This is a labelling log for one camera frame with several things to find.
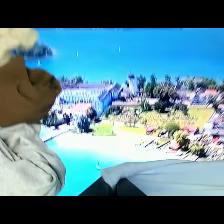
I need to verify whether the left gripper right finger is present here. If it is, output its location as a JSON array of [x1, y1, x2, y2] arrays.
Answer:
[[115, 177, 148, 197]]

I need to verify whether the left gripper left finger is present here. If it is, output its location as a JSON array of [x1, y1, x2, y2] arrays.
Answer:
[[79, 176, 115, 197]]

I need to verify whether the light blue shirt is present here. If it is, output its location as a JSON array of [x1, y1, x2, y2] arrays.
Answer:
[[100, 158, 224, 197]]

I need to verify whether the brown garment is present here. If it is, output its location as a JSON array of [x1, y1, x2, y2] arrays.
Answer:
[[0, 55, 63, 128]]

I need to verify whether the beige garment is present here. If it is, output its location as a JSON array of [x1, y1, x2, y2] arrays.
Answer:
[[0, 28, 40, 68]]

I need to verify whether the white garment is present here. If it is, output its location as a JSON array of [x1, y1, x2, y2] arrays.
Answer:
[[0, 123, 67, 197]]

